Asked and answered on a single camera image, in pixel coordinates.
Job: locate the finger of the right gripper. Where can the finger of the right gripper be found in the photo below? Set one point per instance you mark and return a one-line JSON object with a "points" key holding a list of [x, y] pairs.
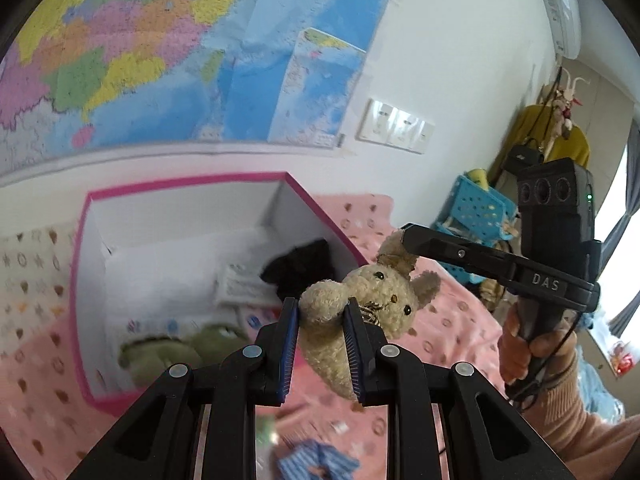
{"points": [[474, 258]]}

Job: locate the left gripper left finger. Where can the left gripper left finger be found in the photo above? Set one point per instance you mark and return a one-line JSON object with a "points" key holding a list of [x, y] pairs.
{"points": [[200, 422]]}

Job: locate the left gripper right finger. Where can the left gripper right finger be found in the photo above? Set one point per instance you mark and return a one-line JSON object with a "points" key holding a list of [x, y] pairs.
{"points": [[442, 422]]}

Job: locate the green plush frog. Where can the green plush frog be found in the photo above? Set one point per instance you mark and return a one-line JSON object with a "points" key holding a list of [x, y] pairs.
{"points": [[147, 358]]}

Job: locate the blue checkered scrunchie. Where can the blue checkered scrunchie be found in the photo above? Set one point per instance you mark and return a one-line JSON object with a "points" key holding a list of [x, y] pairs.
{"points": [[311, 459]]}

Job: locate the black scrunchie cloth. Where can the black scrunchie cloth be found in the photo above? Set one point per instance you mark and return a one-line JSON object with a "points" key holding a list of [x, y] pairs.
{"points": [[292, 273]]}

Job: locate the floral tissue pack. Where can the floral tissue pack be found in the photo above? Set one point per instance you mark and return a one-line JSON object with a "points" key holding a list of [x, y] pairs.
{"points": [[153, 326]]}

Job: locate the medical tape packet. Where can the medical tape packet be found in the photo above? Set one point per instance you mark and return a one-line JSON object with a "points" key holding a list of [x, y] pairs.
{"points": [[266, 433]]}

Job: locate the person's right hand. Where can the person's right hand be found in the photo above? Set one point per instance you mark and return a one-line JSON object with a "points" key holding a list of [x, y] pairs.
{"points": [[516, 354]]}

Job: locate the blue plastic basket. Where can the blue plastic basket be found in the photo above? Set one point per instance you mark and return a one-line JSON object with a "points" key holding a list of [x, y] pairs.
{"points": [[481, 216]]}

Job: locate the black handbag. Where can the black handbag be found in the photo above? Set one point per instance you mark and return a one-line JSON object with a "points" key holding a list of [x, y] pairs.
{"points": [[522, 157]]}

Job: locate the pink patterned blanket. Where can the pink patterned blanket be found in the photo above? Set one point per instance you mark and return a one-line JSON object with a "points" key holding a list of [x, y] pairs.
{"points": [[52, 427]]}

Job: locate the yellow hanging coat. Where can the yellow hanging coat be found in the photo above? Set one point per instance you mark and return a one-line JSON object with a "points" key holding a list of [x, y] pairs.
{"points": [[532, 128]]}

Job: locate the pink cardboard box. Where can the pink cardboard box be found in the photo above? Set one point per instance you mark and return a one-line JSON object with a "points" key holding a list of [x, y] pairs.
{"points": [[155, 249]]}

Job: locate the white air conditioner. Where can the white air conditioner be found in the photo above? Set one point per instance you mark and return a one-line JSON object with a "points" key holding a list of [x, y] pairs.
{"points": [[566, 26]]}

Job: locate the white wall sockets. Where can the white wall sockets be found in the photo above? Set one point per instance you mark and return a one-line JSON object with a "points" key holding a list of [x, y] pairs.
{"points": [[386, 125]]}

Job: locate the colourful wall map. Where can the colourful wall map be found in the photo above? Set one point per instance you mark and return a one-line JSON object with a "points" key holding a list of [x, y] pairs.
{"points": [[87, 75]]}

